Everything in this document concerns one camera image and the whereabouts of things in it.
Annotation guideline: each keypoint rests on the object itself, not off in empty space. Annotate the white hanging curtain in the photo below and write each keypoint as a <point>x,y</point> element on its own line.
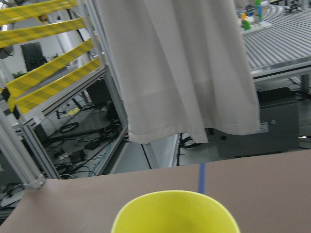
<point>181,67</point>

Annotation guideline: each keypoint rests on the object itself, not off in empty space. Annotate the yellow cup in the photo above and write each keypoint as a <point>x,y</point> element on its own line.
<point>174,211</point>

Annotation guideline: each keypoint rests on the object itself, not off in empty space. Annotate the yellow black striped barrier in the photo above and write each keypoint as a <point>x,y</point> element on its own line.
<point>15,92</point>

